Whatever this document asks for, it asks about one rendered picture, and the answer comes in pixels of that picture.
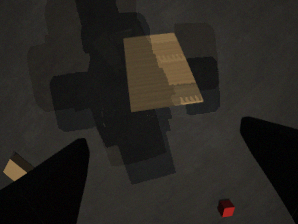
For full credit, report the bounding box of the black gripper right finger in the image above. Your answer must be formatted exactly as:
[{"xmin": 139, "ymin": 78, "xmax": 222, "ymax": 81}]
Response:
[{"xmin": 239, "ymin": 117, "xmax": 298, "ymax": 224}]

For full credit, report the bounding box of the small red cube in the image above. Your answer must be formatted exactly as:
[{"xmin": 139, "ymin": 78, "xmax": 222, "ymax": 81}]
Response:
[{"xmin": 217, "ymin": 200, "xmax": 235, "ymax": 217}]

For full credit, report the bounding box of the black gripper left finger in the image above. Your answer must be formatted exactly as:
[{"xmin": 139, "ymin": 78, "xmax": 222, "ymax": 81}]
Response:
[{"xmin": 0, "ymin": 137, "xmax": 89, "ymax": 224}]

